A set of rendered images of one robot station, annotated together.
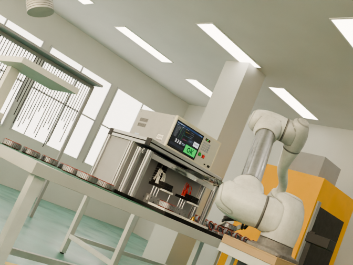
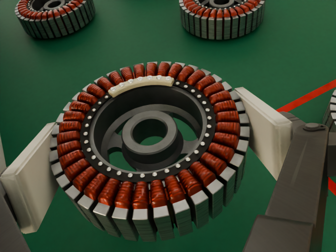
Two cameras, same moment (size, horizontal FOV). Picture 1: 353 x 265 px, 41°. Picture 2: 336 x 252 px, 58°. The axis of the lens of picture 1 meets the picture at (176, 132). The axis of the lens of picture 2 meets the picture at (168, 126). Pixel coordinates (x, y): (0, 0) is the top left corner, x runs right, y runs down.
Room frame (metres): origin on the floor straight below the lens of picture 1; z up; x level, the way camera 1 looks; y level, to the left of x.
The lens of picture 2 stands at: (2.98, -0.61, 0.99)
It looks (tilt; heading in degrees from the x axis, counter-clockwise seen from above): 50 degrees down; 21
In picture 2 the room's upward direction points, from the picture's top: 11 degrees counter-clockwise
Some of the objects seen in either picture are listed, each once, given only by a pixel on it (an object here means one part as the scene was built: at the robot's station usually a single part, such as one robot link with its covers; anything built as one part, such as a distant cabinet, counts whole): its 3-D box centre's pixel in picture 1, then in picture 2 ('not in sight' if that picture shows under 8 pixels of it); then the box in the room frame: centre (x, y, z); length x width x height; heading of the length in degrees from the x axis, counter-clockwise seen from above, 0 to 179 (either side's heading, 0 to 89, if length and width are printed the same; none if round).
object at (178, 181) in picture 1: (162, 183); not in sight; (2.97, -0.04, 0.92); 0.66 x 0.01 x 0.30; 131
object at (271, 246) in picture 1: (276, 248); not in sight; (2.08, -0.61, 0.82); 0.22 x 0.18 x 0.06; 131
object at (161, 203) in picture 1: (166, 205); not in sight; (2.70, -0.12, 0.80); 0.11 x 0.11 x 0.04
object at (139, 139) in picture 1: (166, 156); not in sight; (3.02, 0.00, 1.09); 0.68 x 0.44 x 0.05; 131
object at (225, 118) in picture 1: (205, 163); not in sight; (7.06, -0.60, 1.65); 0.50 x 0.45 x 3.30; 41
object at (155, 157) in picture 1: (184, 173); not in sight; (2.86, -0.14, 1.03); 0.62 x 0.01 x 0.03; 131
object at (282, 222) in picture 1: (282, 217); not in sight; (2.07, -0.59, 0.95); 0.18 x 0.16 x 0.22; 82
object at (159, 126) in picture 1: (174, 139); not in sight; (3.03, -0.01, 1.22); 0.44 x 0.39 x 0.20; 131
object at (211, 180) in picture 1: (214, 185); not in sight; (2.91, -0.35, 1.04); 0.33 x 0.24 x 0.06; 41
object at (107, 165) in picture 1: (110, 162); not in sight; (2.87, 0.30, 0.91); 0.28 x 0.03 x 0.32; 41
